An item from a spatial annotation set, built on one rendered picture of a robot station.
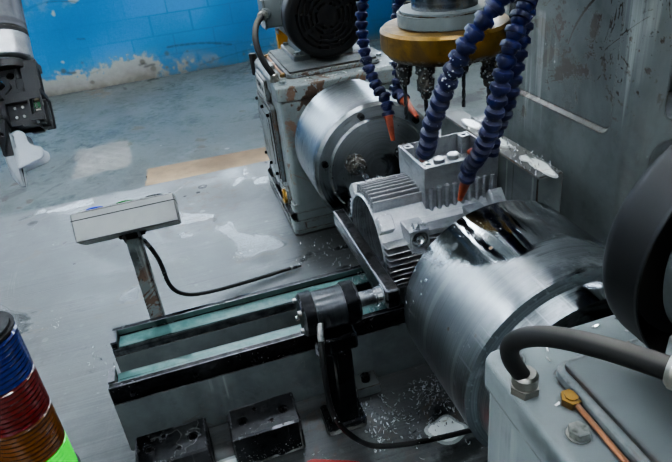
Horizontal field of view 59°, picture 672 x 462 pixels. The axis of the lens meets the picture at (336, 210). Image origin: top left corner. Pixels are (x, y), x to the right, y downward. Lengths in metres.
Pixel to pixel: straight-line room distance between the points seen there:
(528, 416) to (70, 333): 0.99
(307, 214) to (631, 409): 1.02
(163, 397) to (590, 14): 0.81
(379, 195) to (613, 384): 0.50
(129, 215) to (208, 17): 5.38
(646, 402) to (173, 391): 0.66
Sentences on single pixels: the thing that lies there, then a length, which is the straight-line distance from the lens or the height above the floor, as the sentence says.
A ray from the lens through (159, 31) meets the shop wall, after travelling 6.37.
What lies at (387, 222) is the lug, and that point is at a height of 1.08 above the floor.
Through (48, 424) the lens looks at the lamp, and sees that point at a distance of 0.64.
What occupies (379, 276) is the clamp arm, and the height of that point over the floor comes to 1.03.
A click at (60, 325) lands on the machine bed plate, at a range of 1.34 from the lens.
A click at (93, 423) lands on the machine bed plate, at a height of 0.80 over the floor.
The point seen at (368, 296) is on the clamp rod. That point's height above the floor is 1.02.
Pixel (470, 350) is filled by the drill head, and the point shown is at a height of 1.10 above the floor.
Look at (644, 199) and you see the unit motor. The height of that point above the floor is 1.32.
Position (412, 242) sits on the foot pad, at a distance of 0.86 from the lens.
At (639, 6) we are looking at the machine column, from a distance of 0.84.
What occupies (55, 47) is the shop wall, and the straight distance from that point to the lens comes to 6.46.
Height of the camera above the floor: 1.51
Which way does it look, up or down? 28 degrees down
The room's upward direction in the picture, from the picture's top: 7 degrees counter-clockwise
